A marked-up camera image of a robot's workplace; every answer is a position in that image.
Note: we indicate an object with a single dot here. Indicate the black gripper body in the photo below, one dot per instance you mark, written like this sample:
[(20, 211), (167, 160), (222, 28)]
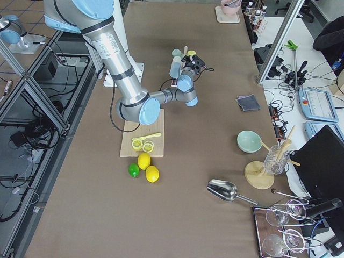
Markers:
[(188, 65)]

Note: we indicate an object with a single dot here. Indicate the green cup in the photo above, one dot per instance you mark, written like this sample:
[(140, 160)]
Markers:
[(176, 52)]

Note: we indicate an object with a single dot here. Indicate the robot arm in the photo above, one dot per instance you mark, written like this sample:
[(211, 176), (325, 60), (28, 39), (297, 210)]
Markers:
[(95, 20)]

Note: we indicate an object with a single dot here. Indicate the yellow cup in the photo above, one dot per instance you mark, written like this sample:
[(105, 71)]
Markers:
[(191, 53)]

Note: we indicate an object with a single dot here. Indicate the light blue cup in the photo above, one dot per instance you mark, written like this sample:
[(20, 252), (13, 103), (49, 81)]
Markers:
[(175, 69)]

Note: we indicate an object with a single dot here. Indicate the cream plastic tray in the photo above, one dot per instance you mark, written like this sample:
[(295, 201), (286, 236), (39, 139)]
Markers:
[(231, 17)]

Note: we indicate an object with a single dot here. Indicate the pink bowl with cubes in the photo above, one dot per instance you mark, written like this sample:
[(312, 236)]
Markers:
[(230, 7)]

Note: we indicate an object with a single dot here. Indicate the grey folded cloth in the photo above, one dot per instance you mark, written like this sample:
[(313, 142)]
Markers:
[(248, 103)]

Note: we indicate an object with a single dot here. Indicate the yellow plastic knife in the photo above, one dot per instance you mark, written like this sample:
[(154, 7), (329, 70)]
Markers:
[(158, 134)]

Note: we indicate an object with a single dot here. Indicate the mint green bowl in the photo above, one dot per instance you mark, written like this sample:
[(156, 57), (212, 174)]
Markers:
[(249, 141)]

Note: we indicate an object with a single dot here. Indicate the yellow lemon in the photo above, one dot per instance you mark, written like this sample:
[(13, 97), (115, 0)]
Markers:
[(152, 174), (144, 161)]

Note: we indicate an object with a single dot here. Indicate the wooden cutting board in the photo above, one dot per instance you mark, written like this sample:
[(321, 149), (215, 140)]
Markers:
[(126, 149)]

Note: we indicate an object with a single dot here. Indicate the green lime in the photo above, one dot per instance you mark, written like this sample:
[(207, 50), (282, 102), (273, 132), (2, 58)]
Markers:
[(133, 170)]

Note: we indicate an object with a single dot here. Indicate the round wooden stand base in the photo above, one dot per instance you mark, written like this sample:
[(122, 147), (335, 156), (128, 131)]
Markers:
[(257, 177)]

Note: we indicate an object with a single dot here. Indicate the blue teach pendant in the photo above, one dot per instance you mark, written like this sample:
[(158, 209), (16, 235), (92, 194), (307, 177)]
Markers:
[(313, 127), (317, 105)]

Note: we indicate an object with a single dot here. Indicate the glass mug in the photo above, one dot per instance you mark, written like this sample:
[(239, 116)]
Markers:
[(276, 160)]

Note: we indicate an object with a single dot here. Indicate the steel scoop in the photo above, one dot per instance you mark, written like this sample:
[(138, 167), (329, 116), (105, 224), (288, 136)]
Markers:
[(227, 191)]

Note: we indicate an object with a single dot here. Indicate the seated person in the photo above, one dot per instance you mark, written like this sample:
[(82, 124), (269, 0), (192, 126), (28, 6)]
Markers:
[(330, 43)]

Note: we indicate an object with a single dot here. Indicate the black monitor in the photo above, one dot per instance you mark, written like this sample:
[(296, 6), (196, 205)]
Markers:
[(321, 165)]

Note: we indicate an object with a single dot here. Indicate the white wire cup holder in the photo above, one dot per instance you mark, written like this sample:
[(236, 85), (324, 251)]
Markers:
[(184, 84)]

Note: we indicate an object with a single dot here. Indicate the green handled reach grabber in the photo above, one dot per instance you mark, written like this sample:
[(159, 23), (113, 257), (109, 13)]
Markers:
[(291, 45)]

